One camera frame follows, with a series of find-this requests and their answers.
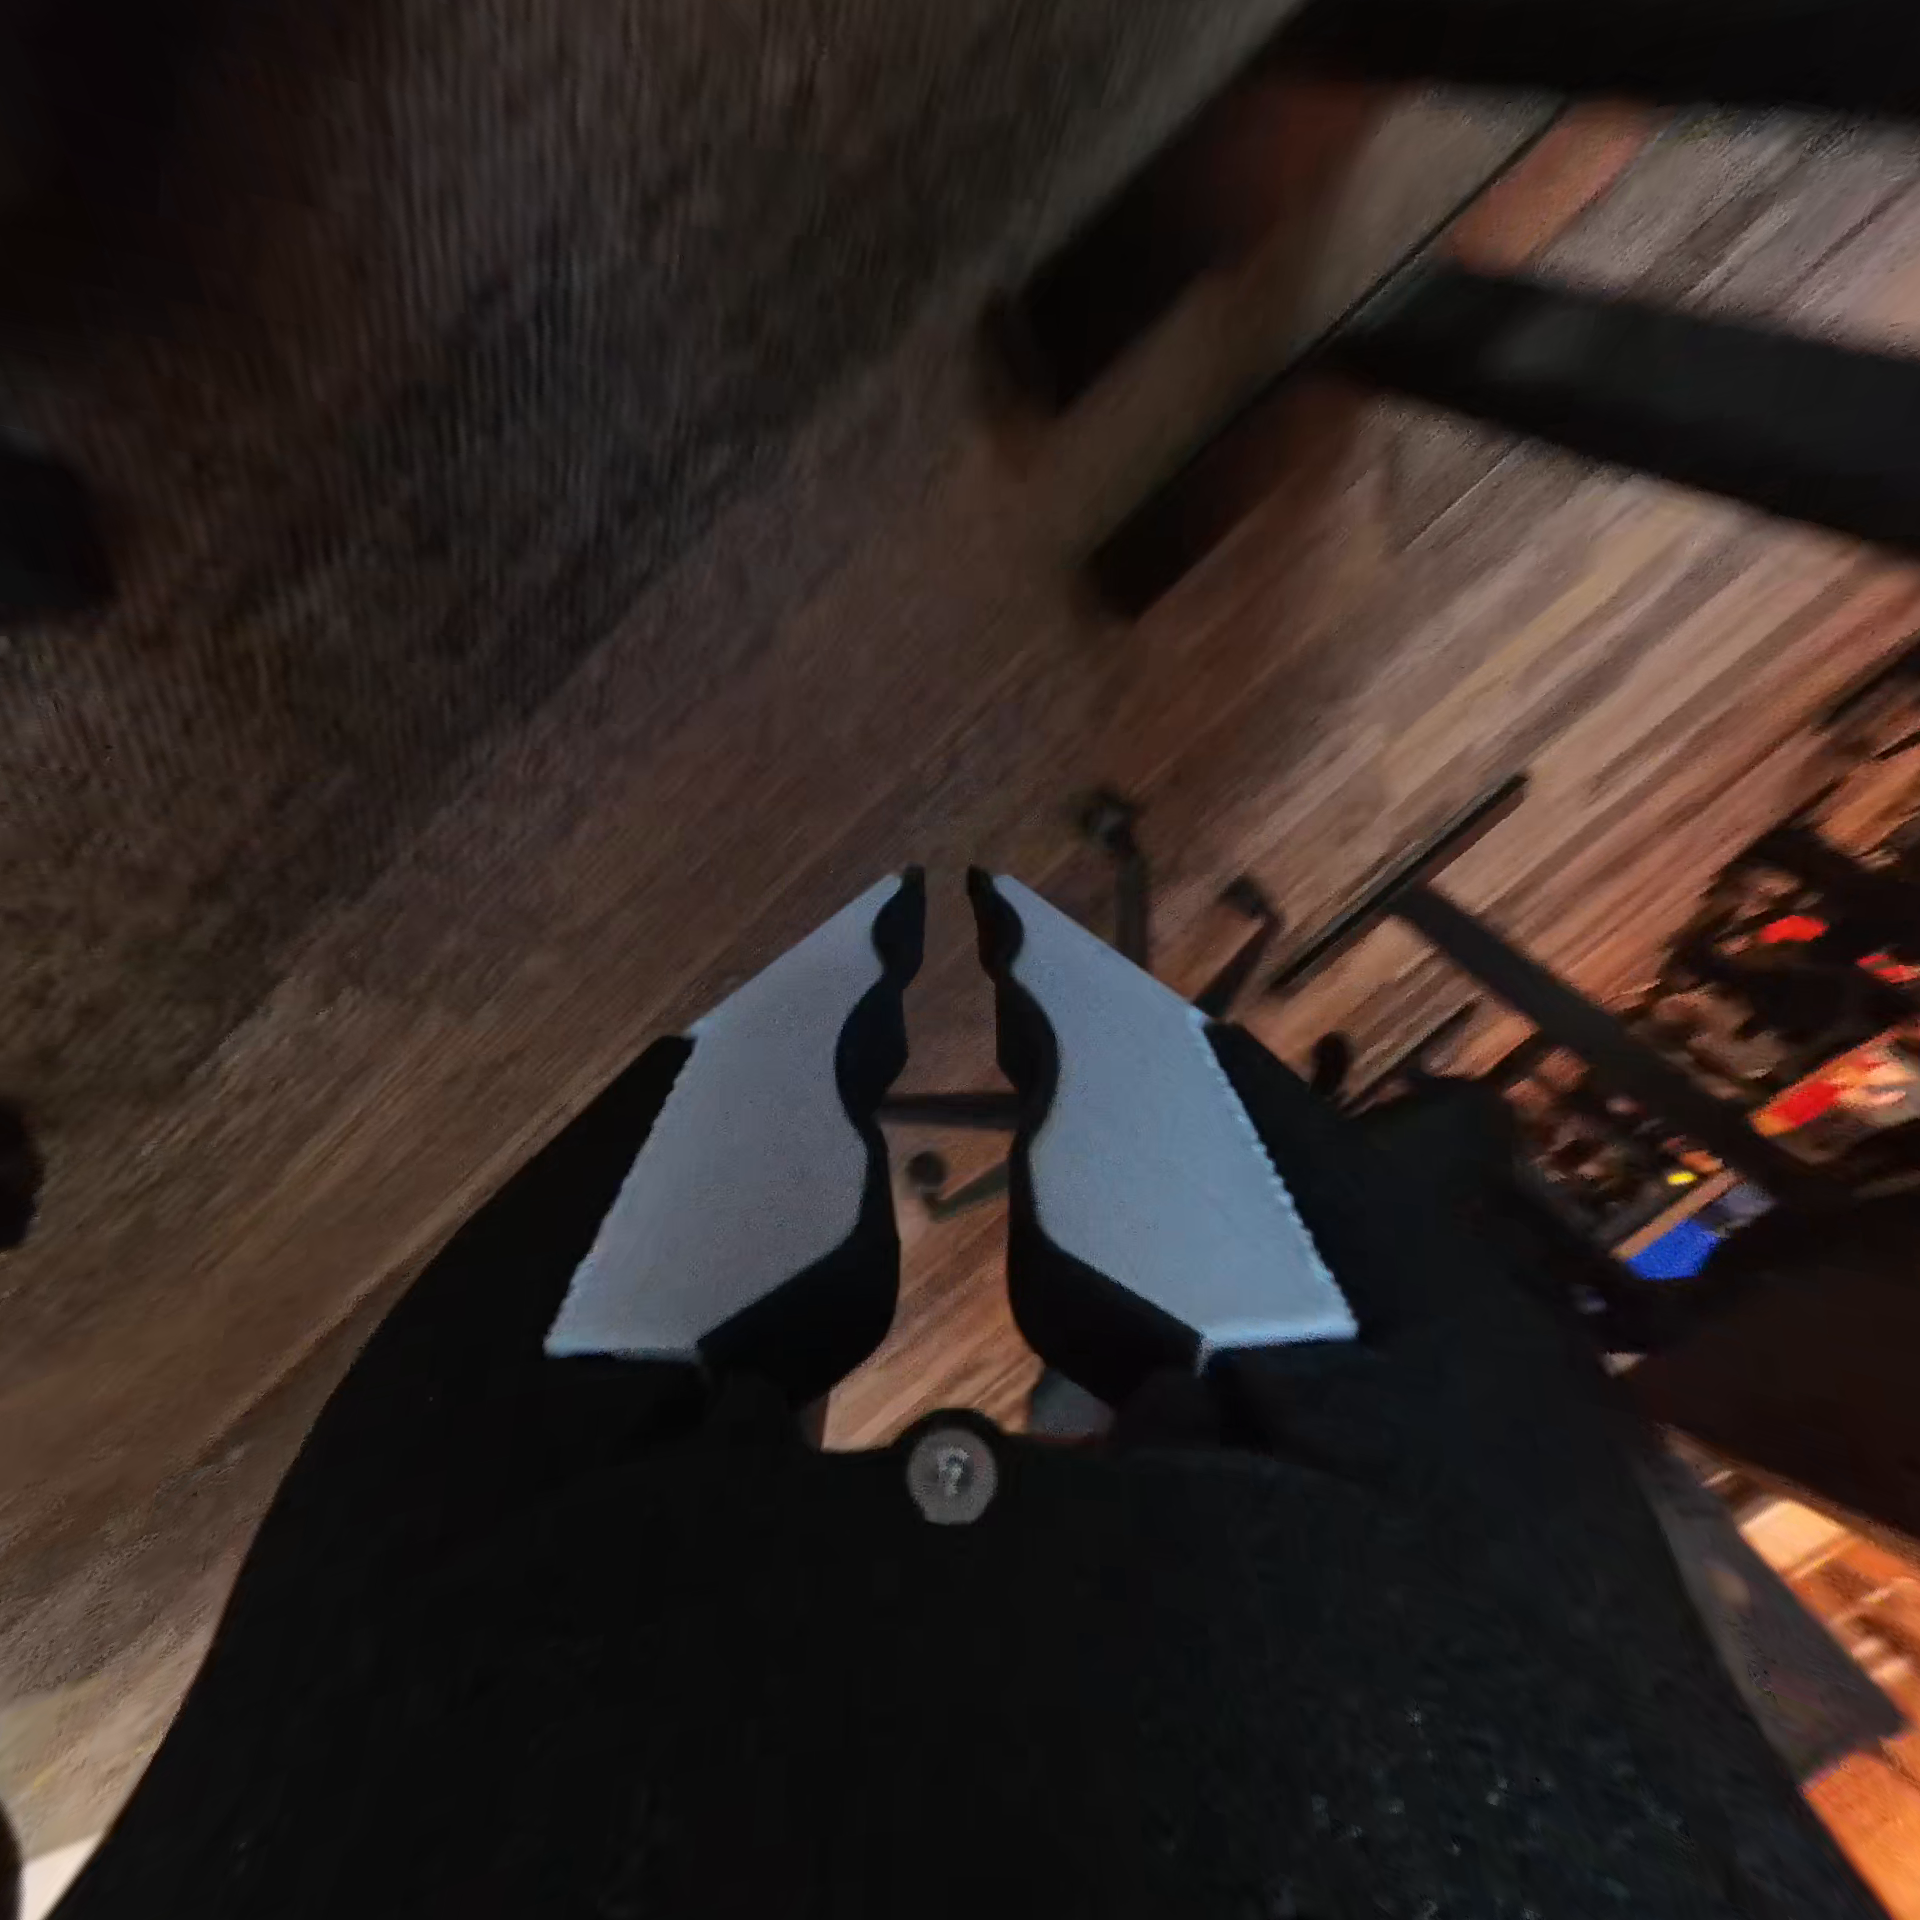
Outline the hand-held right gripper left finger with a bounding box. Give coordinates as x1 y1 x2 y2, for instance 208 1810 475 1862
545 867 933 1410

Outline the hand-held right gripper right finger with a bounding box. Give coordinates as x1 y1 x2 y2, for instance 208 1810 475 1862
966 867 1362 1410

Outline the black metal desk leg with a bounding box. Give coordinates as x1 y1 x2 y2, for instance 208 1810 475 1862
1273 766 1822 1206
1301 262 1920 566

